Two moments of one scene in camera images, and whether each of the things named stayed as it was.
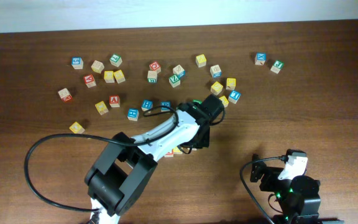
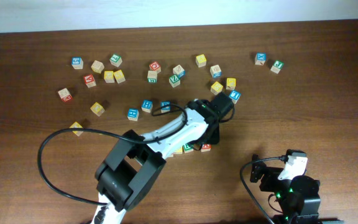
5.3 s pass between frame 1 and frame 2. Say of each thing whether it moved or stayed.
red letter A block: moved
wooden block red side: stayed
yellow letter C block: stayed
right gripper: stayed
